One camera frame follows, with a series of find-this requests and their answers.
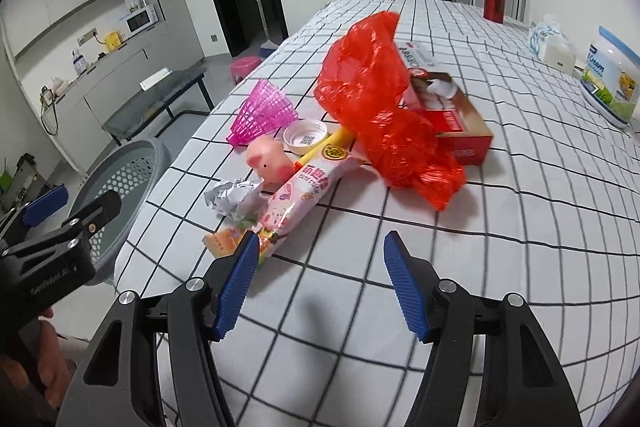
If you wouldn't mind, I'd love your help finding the pink pig toy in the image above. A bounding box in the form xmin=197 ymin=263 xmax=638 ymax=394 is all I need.
xmin=246 ymin=138 xmax=296 ymax=185

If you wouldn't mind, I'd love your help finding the pink snack packet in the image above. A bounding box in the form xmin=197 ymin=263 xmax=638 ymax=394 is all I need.
xmin=227 ymin=154 xmax=361 ymax=265

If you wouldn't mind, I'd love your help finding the white flat box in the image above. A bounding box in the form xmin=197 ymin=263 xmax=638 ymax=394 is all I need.
xmin=140 ymin=68 xmax=172 ymax=92

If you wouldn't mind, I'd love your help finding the shoe rack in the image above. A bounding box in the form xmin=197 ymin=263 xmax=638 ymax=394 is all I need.
xmin=0 ymin=152 xmax=41 ymax=208

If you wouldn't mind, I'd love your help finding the white jar lid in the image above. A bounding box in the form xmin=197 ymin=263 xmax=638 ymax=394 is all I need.
xmin=283 ymin=119 xmax=328 ymax=156

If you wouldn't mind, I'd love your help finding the orange snack wrapper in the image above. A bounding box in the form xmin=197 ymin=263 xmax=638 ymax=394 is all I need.
xmin=202 ymin=228 xmax=247 ymax=259

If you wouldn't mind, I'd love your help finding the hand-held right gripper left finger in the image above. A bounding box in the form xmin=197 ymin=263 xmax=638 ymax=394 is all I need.
xmin=57 ymin=232 xmax=261 ymax=427

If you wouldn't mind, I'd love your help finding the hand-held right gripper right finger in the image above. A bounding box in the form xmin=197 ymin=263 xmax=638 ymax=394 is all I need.
xmin=383 ymin=231 xmax=583 ymax=427

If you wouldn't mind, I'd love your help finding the broom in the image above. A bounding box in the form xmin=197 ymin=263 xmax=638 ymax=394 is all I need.
xmin=251 ymin=0 xmax=276 ymax=58

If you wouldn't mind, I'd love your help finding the grey perforated basket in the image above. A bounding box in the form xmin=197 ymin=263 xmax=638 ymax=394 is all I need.
xmin=65 ymin=139 xmax=173 ymax=288

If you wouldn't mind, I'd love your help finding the grey wall cabinet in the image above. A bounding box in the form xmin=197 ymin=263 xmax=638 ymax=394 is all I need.
xmin=0 ymin=0 xmax=206 ymax=168

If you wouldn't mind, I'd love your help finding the red plastic bag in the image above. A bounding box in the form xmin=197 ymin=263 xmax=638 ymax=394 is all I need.
xmin=314 ymin=11 xmax=468 ymax=212

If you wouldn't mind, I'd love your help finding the pink plastic shuttlecock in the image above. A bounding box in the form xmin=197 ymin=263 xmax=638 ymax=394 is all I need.
xmin=226 ymin=78 xmax=301 ymax=150

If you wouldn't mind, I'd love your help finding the red cardboard box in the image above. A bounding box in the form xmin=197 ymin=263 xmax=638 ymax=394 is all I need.
xmin=395 ymin=39 xmax=496 ymax=168

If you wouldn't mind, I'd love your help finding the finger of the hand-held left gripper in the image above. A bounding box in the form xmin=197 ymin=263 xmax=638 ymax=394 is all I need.
xmin=0 ymin=184 xmax=69 ymax=253
xmin=0 ymin=189 xmax=123 ymax=260

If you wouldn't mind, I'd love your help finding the black hanging cable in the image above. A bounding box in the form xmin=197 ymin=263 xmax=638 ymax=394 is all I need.
xmin=40 ymin=92 xmax=61 ymax=136

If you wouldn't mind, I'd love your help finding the yellow candy wrapper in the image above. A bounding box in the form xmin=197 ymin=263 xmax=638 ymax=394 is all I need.
xmin=295 ymin=129 xmax=356 ymax=168

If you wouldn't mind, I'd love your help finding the pink plastic stool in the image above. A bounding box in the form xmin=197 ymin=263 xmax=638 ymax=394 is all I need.
xmin=231 ymin=55 xmax=262 ymax=84

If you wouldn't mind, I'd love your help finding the white microwave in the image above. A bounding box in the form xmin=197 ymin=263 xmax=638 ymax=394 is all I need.
xmin=124 ymin=4 xmax=157 ymax=34

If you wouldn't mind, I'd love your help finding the glass coffee table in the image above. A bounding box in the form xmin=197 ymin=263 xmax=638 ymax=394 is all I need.
xmin=102 ymin=68 xmax=213 ymax=146

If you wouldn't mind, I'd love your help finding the wet wipes tub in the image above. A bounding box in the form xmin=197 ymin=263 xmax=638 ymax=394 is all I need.
xmin=580 ymin=26 xmax=640 ymax=128

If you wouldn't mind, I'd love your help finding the checked white tablecloth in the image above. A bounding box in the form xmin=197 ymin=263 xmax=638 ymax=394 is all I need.
xmin=112 ymin=0 xmax=640 ymax=427

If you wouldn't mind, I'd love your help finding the person's left hand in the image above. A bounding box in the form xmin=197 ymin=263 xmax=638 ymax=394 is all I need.
xmin=30 ymin=314 xmax=81 ymax=413

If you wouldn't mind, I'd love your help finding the silver wrapper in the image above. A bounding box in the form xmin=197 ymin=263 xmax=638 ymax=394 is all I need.
xmin=203 ymin=178 xmax=258 ymax=220

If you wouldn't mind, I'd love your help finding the white tissue pack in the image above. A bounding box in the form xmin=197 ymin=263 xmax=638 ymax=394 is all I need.
xmin=528 ymin=14 xmax=576 ymax=75

